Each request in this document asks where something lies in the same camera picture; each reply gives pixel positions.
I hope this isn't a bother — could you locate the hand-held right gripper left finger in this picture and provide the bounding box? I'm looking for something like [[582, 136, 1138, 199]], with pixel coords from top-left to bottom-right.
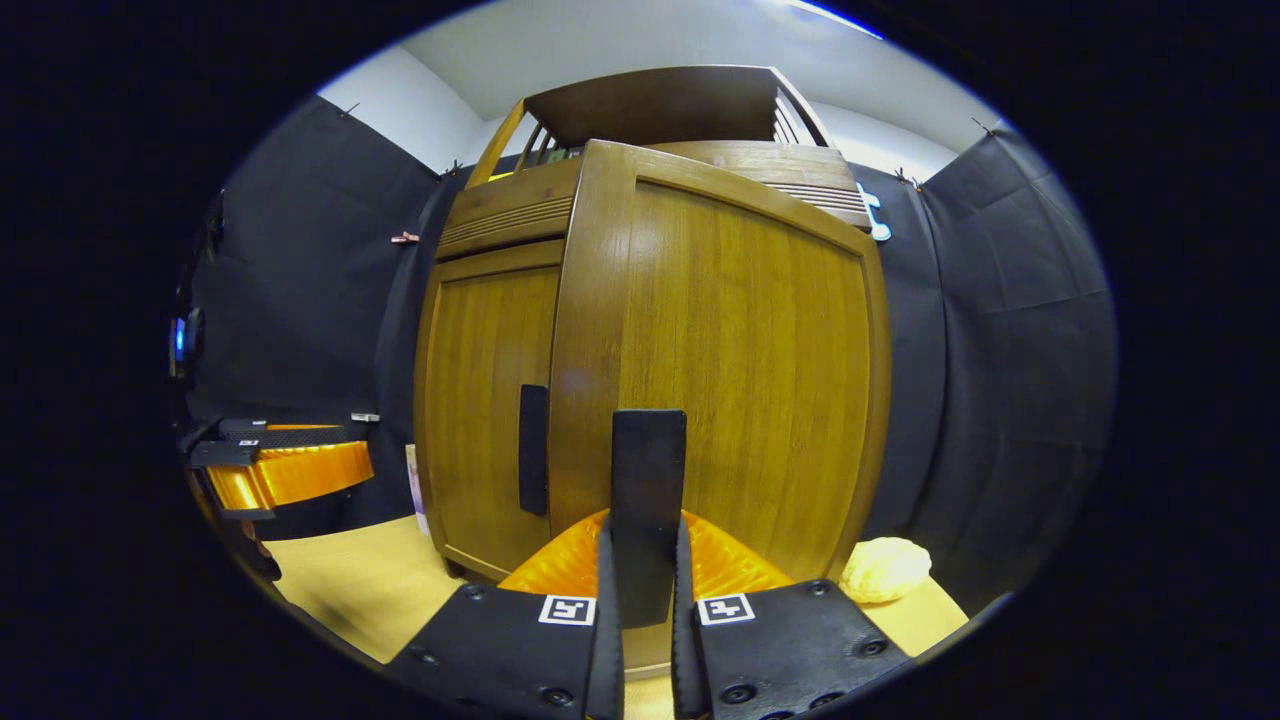
[[385, 508, 627, 720]]

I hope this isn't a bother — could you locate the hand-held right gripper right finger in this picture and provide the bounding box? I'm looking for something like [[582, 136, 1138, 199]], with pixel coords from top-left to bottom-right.
[[669, 509, 917, 720]]

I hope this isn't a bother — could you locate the wooden shoe cabinet door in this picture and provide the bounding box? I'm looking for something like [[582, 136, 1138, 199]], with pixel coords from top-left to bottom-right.
[[414, 239, 567, 584], [547, 139, 894, 587]]

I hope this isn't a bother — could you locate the black door handle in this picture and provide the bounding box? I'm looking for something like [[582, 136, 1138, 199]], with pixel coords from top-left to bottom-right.
[[517, 383, 551, 518], [609, 407, 690, 630]]

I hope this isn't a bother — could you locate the wooden double-door shoe cabinet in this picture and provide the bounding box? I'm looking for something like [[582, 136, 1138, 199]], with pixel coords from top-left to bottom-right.
[[412, 64, 894, 683]]

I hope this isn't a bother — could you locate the white printed card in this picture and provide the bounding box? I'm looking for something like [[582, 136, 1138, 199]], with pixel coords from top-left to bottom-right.
[[404, 442, 430, 537]]

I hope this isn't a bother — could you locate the pale yellow crumpled ball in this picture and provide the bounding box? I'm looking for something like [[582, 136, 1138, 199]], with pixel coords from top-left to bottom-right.
[[837, 536, 934, 605]]

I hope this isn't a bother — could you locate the wooden grooved drawer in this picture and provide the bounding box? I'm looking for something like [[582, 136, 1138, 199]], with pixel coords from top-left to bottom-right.
[[436, 139, 874, 264]]

